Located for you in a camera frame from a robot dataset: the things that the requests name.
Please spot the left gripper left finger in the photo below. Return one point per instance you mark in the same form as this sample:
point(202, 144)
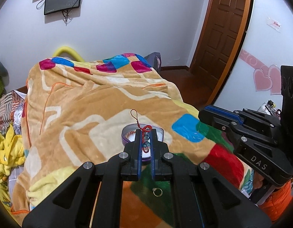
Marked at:
point(134, 160)

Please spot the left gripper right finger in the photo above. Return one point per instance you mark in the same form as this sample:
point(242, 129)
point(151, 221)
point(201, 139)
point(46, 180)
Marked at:
point(159, 169)

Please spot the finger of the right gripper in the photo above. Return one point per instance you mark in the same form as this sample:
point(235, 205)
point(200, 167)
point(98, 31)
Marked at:
point(224, 113)

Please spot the red knotted charm tassel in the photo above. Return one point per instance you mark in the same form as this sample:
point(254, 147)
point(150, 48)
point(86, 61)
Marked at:
point(145, 132)

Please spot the purple heart-shaped tin box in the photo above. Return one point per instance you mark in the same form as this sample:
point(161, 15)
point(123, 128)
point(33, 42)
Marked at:
point(128, 134)

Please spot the white appliance with stickers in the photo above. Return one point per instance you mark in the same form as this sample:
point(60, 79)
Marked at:
point(269, 108)

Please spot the colourful patchwork fleece blanket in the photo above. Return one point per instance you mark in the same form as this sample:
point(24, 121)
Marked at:
point(75, 112)

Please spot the brown wooden door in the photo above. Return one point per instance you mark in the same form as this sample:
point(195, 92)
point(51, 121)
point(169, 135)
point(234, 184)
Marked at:
point(220, 40)

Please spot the dark bag behind bed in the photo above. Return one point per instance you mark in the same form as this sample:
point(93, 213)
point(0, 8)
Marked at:
point(154, 60)

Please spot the yellow cloth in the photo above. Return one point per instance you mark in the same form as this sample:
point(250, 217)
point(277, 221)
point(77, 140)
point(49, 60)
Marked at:
point(11, 156)

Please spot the yellow foam tube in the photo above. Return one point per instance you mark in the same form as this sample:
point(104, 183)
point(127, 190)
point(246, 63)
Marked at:
point(70, 51)

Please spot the patterned pillow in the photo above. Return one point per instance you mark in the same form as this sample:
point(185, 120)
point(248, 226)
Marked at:
point(11, 109)

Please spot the pink heart wall stickers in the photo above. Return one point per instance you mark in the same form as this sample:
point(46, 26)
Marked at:
point(265, 78)

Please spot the white wall notice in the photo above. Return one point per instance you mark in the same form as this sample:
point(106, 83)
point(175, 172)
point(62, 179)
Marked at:
point(273, 24)

